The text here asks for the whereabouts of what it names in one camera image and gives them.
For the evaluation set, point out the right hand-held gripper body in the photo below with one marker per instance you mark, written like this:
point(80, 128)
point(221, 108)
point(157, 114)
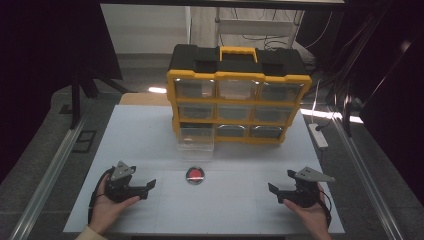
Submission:
point(306, 190)

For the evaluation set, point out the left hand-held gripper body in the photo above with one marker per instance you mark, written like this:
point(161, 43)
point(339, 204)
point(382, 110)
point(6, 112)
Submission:
point(120, 190)

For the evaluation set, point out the red round tin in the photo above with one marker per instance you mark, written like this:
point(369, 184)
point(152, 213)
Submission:
point(195, 175)

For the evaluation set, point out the clear plastic drawer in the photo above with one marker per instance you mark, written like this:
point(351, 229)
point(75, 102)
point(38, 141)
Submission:
point(232, 131)
point(266, 132)
point(235, 113)
point(195, 88)
point(195, 141)
point(282, 92)
point(238, 90)
point(196, 111)

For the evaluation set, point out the person's left hand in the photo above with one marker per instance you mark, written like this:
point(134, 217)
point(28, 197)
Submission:
point(106, 208)

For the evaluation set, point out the person's right hand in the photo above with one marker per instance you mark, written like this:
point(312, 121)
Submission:
point(310, 218)

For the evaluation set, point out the closed clear plastic drawer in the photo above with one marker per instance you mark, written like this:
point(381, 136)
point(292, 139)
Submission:
point(195, 88)
point(266, 132)
point(232, 131)
point(238, 90)
point(282, 92)
point(235, 113)
point(196, 111)

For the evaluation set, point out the white power strip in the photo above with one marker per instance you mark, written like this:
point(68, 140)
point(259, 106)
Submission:
point(318, 135)

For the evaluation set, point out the black floor socket plate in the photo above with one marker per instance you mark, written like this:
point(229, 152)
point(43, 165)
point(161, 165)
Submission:
point(85, 141)

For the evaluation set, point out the wooden board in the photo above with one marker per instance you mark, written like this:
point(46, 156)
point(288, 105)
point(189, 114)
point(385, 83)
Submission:
point(143, 99)

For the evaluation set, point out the black metal stand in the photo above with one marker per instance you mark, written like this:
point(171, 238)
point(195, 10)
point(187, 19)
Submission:
point(76, 100)

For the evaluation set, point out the yellow black drawer cabinet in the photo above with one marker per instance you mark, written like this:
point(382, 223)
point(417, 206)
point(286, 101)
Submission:
point(240, 63)

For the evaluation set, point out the dark curtain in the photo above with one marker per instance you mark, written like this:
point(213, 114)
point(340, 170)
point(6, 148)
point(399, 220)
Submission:
point(50, 50)
point(393, 83)

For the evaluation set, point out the metal floor rail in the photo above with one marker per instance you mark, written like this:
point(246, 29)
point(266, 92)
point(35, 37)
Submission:
point(366, 180)
point(50, 176)

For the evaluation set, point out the white shelf frame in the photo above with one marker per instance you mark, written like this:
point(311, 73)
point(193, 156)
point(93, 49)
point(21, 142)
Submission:
point(256, 26)

